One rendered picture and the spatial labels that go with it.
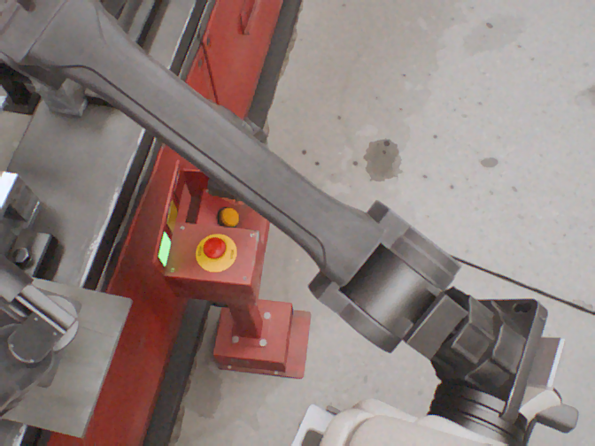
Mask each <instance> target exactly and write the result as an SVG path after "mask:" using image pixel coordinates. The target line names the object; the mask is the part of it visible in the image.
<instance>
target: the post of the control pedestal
mask: <svg viewBox="0 0 595 446"><path fill-rule="evenodd" d="M227 304H228V308H229V309H230V312H231V314H232V316H233V318H234V321H235V323H236V326H237V328H238V330H239V332H240V335H241V336H249V337H257V338H258V337H259V336H260V330H261V324H262V318H261V316H260V312H259V307H258V304H257V305H255V306H254V305H246V304H231V303H227Z"/></svg>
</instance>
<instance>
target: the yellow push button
mask: <svg viewBox="0 0 595 446"><path fill-rule="evenodd" d="M238 221H239V216H238V213H237V212H236V211H235V210H234V209H232V208H226V209H224V210H222V211H221V212H220V223H221V224H222V225H223V226H224V227H234V226H235V225H237V223H238Z"/></svg>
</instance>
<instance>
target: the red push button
mask: <svg viewBox="0 0 595 446"><path fill-rule="evenodd" d="M225 251H226V244H225V243H224V241H223V240H221V239H220V238H218V237H212V238H209V239H208V240H206V242H205V244H204V247H203V252H204V254H205V255H206V256H207V257H208V258H220V257H221V256H222V255H223V254H224V253H225Z"/></svg>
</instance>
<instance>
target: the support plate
mask: <svg viewBox="0 0 595 446"><path fill-rule="evenodd" d="M31 278H33V277H31ZM33 279H34V281H33V282H32V284H33V285H34V286H36V287H38V288H42V289H45V290H48V291H50V292H53V293H56V294H59V295H61V296H66V297H69V298H72V299H74V300H77V301H80V302H81V310H80V313H79V320H80V325H79V329H78V333H77V335H76V336H75V338H74V339H73V341H72V342H71V343H70V344H69V345H67V348H66V352H65V355H64V356H63V359H62V360H61V361H60V364H59V366H58V370H57V372H56V375H55V377H54V380H53V382H52V384H51V385H50V386H49V387H47V388H43V387H40V386H35V387H34V388H33V389H32V390H31V391H30V392H29V393H28V394H27V396H26V397H25V398H24V399H23V400H22V401H21V402H20V403H19V404H18V405H17V406H16V407H15V409H14V410H13V411H12V412H10V413H9V414H8V415H6V416H5V417H4V419H8V420H11V421H15V422H19V423H22V424H26V425H29V426H33V427H39V428H43V429H47V430H50V431H54V432H58V433H61V434H68V435H71V436H75V437H79V438H84V435H85V434H86V431H87V428H88V425H89V422H90V419H91V416H92V413H93V411H94V409H95V406H96V403H97V399H98V397H99V394H100V391H101V388H102V386H103V384H104V379H105V376H106V374H107V372H108V369H109V366H110V363H111V361H112V357H113V354H114V351H115V349H116V347H117V344H118V341H119V338H120V335H121V332H122V329H123V327H124V324H125V322H126V319H127V316H128V312H129V310H130V307H131V304H132V302H133V301H132V300H131V299H130V298H126V297H122V296H115V295H111V294H106V293H102V292H98V291H94V290H90V289H85V288H78V287H74V286H70V285H66V284H61V283H57V282H53V281H46V280H41V279H37V278H33Z"/></svg>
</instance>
